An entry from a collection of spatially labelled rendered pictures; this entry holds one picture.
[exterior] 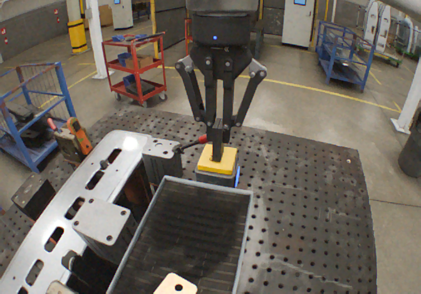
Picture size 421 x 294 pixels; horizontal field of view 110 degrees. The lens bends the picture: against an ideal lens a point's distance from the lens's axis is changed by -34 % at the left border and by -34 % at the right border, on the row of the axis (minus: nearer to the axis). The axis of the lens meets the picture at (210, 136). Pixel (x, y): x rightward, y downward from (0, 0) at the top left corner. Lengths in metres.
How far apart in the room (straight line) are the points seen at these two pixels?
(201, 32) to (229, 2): 0.05
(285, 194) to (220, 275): 0.72
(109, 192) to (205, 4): 0.48
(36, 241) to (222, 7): 0.60
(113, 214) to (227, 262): 0.21
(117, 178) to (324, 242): 0.73
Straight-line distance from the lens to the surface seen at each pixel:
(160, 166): 0.57
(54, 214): 0.62
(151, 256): 0.29
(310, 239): 0.87
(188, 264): 0.28
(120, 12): 10.70
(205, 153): 0.40
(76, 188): 0.64
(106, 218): 0.40
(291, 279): 0.79
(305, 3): 6.51
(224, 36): 0.26
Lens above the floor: 1.42
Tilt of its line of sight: 37 degrees down
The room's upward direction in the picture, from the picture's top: straight up
